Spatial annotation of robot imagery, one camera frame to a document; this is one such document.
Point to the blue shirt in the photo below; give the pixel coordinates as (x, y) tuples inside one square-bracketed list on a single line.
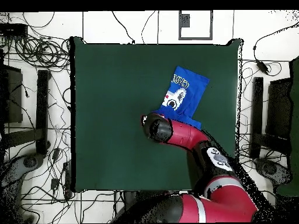
[(191, 93)]

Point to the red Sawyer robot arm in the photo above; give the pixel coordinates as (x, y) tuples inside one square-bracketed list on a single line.
[(186, 135)]

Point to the dark green table cloth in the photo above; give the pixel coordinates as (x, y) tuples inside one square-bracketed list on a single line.
[(116, 140)]

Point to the black power strip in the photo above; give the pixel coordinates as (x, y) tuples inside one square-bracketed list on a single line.
[(67, 179)]

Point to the long black stand bar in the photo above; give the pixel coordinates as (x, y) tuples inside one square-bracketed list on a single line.
[(257, 116), (42, 112)]

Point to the small black adapter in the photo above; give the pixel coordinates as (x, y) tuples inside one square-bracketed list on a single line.
[(54, 184)]

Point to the black power adapter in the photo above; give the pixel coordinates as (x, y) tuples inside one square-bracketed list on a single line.
[(261, 66)]

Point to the black cabinet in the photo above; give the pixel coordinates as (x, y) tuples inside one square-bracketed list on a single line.
[(14, 98), (279, 109)]

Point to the grey stand foot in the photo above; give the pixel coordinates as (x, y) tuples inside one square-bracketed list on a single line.
[(14, 172), (271, 169)]

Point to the black electronics box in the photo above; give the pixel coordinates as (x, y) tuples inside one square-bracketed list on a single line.
[(12, 29)]

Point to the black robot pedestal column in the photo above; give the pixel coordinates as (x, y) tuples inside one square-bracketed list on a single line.
[(130, 197)]

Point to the grey square floor frame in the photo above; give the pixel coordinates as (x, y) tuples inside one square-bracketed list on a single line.
[(184, 21)]

